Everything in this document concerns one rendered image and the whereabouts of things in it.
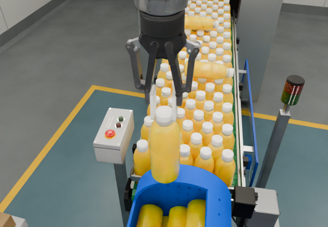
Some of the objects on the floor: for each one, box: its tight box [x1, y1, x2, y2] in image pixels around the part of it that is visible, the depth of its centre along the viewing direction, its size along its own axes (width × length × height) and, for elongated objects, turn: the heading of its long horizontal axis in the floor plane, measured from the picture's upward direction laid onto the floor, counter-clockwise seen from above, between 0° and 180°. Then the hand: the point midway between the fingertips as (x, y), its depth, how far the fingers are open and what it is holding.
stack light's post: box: [255, 109, 290, 188], centre depth 157 cm, size 4×4×110 cm
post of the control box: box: [113, 158, 131, 227], centre depth 154 cm, size 4×4×100 cm
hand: (164, 103), depth 63 cm, fingers closed on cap, 4 cm apart
